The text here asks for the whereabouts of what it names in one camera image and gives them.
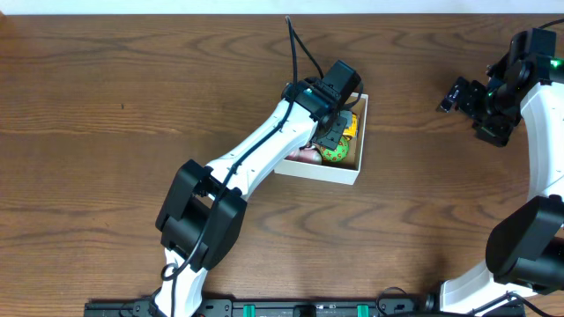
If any right black cable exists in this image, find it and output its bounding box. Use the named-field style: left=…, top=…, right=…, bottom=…
left=376, top=17, right=564, bottom=317

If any pink white duck toy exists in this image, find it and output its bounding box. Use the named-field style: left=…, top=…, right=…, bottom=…
left=286, top=145, right=323, bottom=165

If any yellow grey toy truck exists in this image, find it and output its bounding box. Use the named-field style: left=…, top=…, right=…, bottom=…
left=340, top=110, right=359, bottom=141

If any green patterned ball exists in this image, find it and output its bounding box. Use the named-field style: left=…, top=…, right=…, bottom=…
left=320, top=136, right=349, bottom=163

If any white cardboard box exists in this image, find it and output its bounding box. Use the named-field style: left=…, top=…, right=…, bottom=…
left=274, top=93, right=368, bottom=185

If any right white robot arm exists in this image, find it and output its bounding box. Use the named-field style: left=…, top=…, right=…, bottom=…
left=430, top=79, right=563, bottom=315

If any black cable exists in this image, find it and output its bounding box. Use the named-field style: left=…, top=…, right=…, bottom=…
left=160, top=16, right=365, bottom=317
left=376, top=17, right=564, bottom=317

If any left black cable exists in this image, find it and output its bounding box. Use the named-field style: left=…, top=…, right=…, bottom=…
left=160, top=16, right=365, bottom=317

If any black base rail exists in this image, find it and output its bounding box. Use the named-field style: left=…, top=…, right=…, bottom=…
left=83, top=285, right=528, bottom=317

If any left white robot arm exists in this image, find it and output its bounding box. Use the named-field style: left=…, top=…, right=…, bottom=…
left=153, top=77, right=357, bottom=316

